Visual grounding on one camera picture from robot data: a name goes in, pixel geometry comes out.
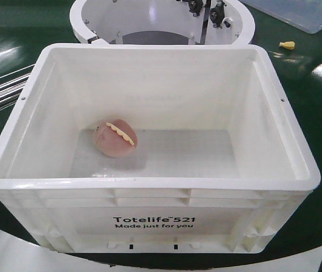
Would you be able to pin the pink plush ball toy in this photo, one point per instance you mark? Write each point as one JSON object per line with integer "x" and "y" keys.
{"x": 115, "y": 138}

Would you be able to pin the white plastic tote crate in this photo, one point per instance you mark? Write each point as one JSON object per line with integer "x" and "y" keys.
{"x": 221, "y": 162}

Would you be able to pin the clear plastic storage box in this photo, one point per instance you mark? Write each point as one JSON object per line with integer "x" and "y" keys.
{"x": 305, "y": 15}

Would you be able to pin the small yellow toy piece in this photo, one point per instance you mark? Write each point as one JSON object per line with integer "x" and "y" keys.
{"x": 289, "y": 45}

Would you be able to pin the white ring conveyor hub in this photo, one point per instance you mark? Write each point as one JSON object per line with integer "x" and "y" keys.
{"x": 112, "y": 21}

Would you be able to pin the black bearing mount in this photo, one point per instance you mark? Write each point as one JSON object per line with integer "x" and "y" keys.
{"x": 193, "y": 14}

